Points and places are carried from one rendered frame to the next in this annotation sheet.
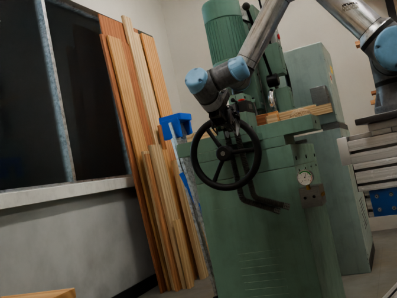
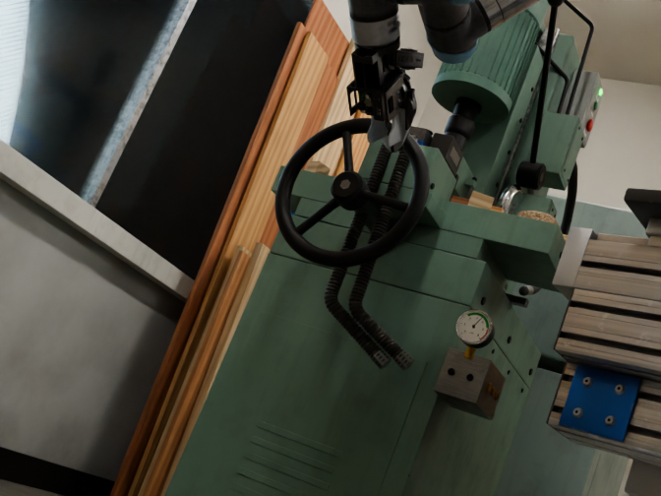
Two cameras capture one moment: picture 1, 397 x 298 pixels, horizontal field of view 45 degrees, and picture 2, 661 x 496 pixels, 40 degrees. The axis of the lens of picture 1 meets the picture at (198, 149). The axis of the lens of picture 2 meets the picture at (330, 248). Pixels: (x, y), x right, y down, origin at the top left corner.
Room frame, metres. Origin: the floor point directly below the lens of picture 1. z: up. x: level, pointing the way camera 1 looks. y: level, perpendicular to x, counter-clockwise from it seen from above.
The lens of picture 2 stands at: (0.32, -0.30, 0.30)
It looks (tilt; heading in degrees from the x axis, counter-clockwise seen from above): 15 degrees up; 7
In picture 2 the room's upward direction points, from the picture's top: 22 degrees clockwise
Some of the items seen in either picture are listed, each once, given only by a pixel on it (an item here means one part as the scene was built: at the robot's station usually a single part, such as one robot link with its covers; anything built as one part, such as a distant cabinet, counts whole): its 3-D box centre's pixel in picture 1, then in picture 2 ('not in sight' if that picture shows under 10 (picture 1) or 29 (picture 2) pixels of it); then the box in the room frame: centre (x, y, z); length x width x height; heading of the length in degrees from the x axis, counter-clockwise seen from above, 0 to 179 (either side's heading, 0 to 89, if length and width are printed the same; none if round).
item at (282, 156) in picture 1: (259, 162); (415, 306); (2.28, -0.27, 0.76); 0.57 x 0.45 x 0.09; 158
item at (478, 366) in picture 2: (313, 195); (471, 384); (1.94, -0.41, 0.58); 0.12 x 0.08 x 0.08; 158
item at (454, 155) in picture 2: (234, 109); (422, 146); (1.97, -0.18, 0.99); 0.13 x 0.11 x 0.06; 68
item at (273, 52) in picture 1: (275, 60); (556, 151); (2.31, -0.45, 1.23); 0.09 x 0.08 x 0.15; 158
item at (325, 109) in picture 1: (270, 122); not in sight; (2.12, -0.34, 0.92); 0.54 x 0.02 x 0.04; 68
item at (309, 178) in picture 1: (306, 179); (474, 335); (1.87, -0.39, 0.65); 0.06 x 0.04 x 0.08; 68
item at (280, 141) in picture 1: (245, 149); (400, 247); (2.11, -0.20, 0.82); 0.40 x 0.21 x 0.04; 68
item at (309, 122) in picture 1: (244, 137); (412, 217); (2.06, -0.21, 0.87); 0.61 x 0.30 x 0.06; 68
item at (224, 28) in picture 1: (225, 35); (492, 44); (2.16, -0.22, 1.35); 0.18 x 0.18 x 0.31
